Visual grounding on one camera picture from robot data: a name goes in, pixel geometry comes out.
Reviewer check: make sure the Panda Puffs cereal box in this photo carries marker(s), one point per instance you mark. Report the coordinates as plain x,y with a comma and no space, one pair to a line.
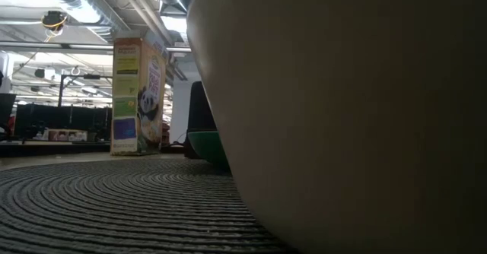
139,94

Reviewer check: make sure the long ceiling light bar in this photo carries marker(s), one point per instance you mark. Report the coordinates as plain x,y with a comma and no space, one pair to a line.
45,46

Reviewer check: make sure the white column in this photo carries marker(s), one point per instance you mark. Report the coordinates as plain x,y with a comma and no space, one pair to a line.
5,71
179,113

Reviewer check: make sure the dark monitor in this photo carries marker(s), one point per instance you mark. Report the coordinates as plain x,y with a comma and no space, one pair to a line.
5,109

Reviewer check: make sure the black partition screen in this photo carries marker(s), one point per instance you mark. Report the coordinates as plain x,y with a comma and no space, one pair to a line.
64,119

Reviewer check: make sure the wooden workbench with items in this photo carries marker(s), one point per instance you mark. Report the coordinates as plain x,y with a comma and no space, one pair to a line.
53,147

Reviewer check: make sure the grey woven round placemat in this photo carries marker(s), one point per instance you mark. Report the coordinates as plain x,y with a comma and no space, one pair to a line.
114,208

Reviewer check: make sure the green bowl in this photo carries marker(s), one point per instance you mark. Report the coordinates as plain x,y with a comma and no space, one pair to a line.
209,147

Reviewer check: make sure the large white bowl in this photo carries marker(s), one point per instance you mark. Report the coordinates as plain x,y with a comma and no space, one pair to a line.
342,132

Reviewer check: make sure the black gantry frame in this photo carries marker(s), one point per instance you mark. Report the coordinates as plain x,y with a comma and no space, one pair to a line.
61,90

